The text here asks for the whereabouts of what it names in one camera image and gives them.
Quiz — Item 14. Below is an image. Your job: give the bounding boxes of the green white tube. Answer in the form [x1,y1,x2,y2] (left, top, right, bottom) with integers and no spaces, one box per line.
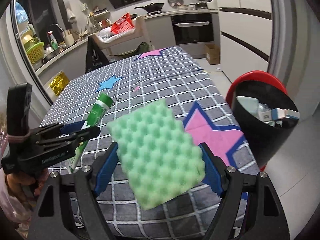
[65,93,113,173]

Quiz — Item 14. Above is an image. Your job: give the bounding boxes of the green foam sponge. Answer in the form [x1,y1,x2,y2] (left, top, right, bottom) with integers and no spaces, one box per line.
[107,99,205,210]

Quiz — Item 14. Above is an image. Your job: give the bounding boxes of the black trash bin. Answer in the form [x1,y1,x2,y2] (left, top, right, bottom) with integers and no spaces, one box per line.
[231,81,298,168]

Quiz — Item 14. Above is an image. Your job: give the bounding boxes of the person's left hand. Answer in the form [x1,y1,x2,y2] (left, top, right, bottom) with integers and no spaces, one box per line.
[5,169,49,202]

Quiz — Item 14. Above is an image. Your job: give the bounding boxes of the gold foil bag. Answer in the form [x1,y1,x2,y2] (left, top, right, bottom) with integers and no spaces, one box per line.
[49,71,70,96]

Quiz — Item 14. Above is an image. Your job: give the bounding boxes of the yellow green plastic basket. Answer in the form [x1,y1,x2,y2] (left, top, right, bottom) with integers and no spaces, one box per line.
[26,42,44,65]

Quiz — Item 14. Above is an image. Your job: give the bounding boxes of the blue white milk carton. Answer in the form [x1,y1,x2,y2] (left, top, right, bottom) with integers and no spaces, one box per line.
[258,108,300,122]

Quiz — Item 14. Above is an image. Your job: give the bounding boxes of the black hanging bag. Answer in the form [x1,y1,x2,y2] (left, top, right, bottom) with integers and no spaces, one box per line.
[85,36,110,74]

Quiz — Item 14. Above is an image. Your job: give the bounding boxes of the red stool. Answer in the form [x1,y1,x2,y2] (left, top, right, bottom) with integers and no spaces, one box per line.
[225,70,287,105]

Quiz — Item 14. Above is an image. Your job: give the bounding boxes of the grey checked tablecloth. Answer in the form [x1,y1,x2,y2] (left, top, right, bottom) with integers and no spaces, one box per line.
[39,45,261,240]

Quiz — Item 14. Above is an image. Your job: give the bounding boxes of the red plastic basket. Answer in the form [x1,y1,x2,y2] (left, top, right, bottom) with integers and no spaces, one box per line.
[111,13,134,34]

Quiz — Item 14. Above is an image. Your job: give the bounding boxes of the cardboard box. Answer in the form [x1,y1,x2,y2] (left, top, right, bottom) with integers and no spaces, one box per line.
[204,43,220,65]

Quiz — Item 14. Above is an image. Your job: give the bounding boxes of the black wok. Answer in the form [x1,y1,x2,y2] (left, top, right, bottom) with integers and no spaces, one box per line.
[135,3,164,13]

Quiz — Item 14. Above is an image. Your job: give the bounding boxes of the black built-in oven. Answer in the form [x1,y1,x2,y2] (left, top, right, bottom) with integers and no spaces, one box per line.
[171,14,214,44]

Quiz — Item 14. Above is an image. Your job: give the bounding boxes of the white refrigerator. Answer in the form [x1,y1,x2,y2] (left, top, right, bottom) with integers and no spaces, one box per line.
[217,0,273,82]

